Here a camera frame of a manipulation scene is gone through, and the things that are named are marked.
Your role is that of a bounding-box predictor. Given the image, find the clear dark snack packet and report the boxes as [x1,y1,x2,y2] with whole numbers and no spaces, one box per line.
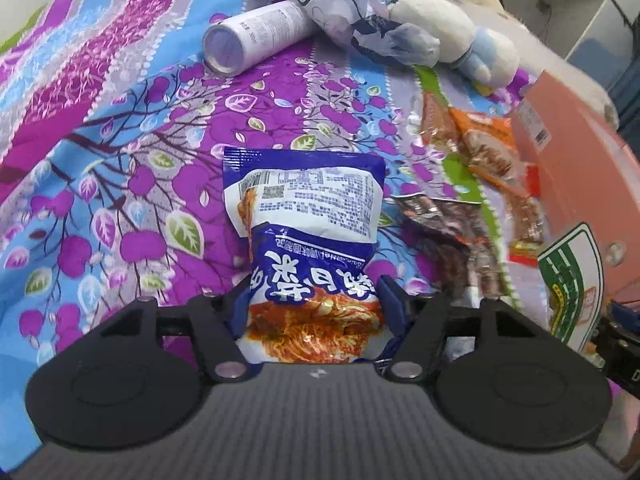
[394,192,507,307]

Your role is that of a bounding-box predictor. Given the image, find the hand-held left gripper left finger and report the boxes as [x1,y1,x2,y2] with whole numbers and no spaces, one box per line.
[90,280,250,384]

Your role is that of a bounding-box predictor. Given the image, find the pale blue plastic bag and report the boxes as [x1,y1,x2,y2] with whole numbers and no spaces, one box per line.
[270,0,442,67]

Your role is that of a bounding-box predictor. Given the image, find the white and blue plush toy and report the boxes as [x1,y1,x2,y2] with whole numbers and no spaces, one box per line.
[387,0,521,87]

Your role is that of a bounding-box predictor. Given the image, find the grey wardrobe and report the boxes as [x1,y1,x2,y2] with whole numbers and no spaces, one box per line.
[502,0,640,61]

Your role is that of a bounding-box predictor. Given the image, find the blue kimchi snack packet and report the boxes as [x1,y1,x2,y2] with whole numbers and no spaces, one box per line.
[222,146,388,366]

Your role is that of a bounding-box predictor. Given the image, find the blue curtain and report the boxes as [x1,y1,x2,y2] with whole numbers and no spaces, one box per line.
[609,55,640,128]

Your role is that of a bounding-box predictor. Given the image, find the white spray bottle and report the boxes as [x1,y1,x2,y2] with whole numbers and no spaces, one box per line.
[202,0,314,76]

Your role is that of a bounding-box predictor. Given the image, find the long red-ended snack packet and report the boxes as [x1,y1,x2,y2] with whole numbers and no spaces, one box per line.
[506,164,547,262]

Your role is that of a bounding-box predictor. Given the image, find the pink cardboard box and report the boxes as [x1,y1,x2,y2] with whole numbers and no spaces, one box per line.
[510,70,640,311]

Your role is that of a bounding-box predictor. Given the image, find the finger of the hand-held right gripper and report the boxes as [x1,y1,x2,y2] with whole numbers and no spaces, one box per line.
[597,300,640,341]

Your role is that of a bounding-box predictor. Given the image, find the purple floral quilt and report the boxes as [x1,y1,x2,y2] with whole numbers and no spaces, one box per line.
[0,0,551,361]

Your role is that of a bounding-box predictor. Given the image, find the orange gold snack packet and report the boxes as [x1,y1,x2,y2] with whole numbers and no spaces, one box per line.
[419,92,523,197]

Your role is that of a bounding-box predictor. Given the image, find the green white snack packet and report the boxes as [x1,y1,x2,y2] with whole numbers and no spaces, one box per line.
[537,222,609,357]

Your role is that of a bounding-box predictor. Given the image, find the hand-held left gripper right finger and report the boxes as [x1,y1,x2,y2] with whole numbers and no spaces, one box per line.
[377,275,536,384]

